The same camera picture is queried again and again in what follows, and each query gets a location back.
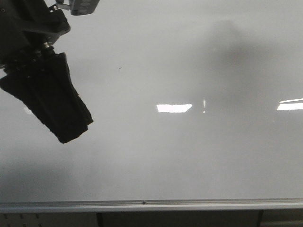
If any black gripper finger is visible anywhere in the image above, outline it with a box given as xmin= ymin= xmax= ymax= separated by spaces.
xmin=40 ymin=53 xmax=93 ymax=137

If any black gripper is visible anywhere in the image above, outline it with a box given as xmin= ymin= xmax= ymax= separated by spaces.
xmin=0 ymin=0 xmax=78 ymax=144

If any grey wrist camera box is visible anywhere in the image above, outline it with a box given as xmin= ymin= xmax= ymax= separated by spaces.
xmin=56 ymin=0 xmax=100 ymax=16

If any white whiteboard with aluminium frame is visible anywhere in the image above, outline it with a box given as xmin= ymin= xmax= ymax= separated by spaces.
xmin=0 ymin=0 xmax=303 ymax=213

